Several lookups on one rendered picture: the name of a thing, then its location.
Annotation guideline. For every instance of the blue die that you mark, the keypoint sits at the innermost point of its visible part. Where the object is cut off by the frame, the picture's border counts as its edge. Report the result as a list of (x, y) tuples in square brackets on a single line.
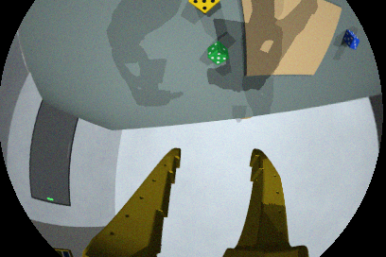
[(351, 39)]

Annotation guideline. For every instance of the beige mat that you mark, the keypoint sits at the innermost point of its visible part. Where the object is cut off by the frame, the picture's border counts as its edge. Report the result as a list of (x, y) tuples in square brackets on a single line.
[(287, 37)]

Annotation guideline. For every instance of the green die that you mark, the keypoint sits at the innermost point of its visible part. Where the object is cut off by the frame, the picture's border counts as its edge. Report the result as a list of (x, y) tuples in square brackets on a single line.
[(218, 53)]

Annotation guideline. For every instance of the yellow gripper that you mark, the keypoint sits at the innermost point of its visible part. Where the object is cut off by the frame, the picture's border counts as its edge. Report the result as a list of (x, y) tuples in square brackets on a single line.
[(136, 230)]

